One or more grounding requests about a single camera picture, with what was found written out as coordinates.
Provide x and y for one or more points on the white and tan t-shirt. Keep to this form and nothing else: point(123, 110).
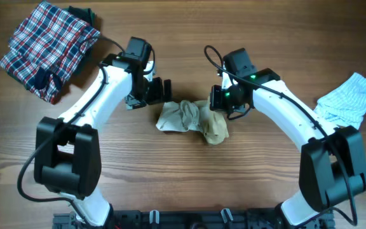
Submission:
point(187, 116)

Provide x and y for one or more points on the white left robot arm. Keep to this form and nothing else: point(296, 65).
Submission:
point(67, 158)

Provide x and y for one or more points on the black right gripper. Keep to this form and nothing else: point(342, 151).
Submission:
point(215, 104)

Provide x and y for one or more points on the plaid folded shirt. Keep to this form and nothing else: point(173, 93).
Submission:
point(46, 48)

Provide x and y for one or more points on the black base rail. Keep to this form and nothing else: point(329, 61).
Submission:
point(251, 219)

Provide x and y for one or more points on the light blue striped garment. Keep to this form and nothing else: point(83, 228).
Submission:
point(345, 105)

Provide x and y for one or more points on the dark green folded garment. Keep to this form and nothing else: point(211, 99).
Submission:
point(87, 15)

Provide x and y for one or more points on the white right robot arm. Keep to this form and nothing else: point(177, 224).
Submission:
point(333, 161)

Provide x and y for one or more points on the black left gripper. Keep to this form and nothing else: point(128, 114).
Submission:
point(156, 97)

